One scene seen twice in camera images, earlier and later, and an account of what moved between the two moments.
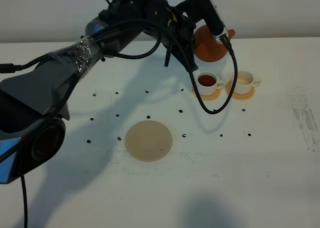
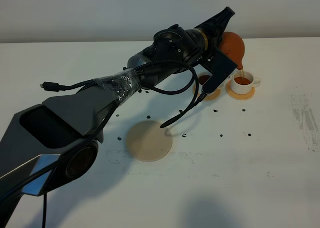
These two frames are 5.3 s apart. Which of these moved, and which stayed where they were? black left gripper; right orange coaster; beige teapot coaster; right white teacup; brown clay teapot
Moved: black left gripper; brown clay teapot
Stayed: right white teacup; right orange coaster; beige teapot coaster
